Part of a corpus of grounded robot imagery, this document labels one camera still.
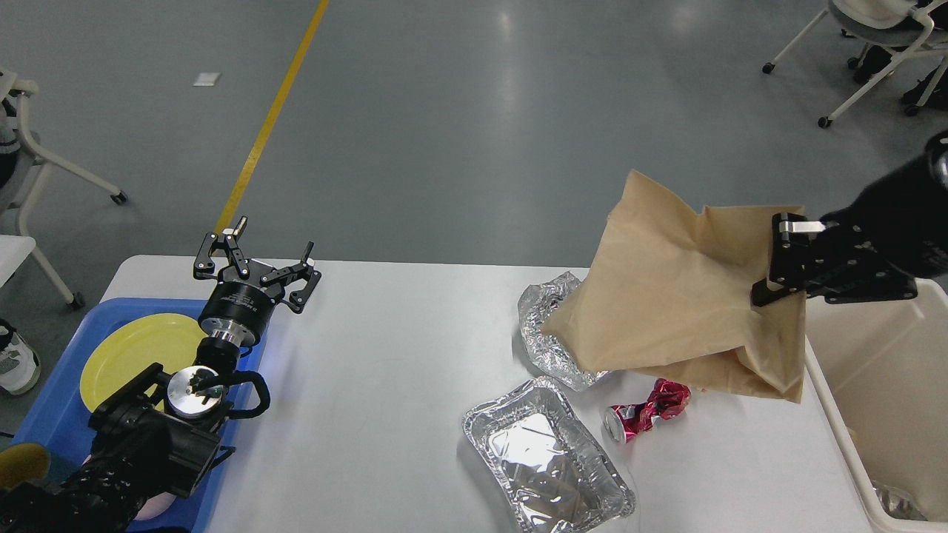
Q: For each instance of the yellow plastic plate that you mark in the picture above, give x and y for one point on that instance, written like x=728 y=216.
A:
x=170 y=339

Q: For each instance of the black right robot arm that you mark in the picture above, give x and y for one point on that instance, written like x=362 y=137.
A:
x=893 y=234

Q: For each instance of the brown paper bag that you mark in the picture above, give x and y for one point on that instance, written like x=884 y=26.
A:
x=669 y=295

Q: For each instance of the pink plastic mug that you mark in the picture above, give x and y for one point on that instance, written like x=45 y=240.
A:
x=155 y=506

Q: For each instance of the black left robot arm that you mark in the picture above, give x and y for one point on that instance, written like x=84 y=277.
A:
x=161 y=432

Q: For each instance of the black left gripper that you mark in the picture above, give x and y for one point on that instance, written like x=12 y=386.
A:
x=237 y=310

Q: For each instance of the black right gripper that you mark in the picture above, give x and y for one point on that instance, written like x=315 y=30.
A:
x=831 y=258

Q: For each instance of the small white side table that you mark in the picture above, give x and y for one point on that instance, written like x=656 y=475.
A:
x=14 y=250

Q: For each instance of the blue plastic tray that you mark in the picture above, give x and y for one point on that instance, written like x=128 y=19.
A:
x=58 y=420

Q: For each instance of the grey office chair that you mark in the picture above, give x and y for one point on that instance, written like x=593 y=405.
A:
x=33 y=171

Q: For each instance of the beige plastic bin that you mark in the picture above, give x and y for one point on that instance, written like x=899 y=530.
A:
x=879 y=371

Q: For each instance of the aluminium foil tray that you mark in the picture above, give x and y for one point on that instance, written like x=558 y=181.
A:
x=554 y=474

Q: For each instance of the aluminium foil sheet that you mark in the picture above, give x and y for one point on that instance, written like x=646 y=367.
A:
x=536 y=304

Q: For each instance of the blue yellow cup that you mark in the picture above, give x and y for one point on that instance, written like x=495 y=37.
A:
x=24 y=462

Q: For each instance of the standing person dark trousers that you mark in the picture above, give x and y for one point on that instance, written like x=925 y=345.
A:
x=20 y=366

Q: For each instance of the crushed red can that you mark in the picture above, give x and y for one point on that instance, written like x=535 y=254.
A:
x=667 y=400

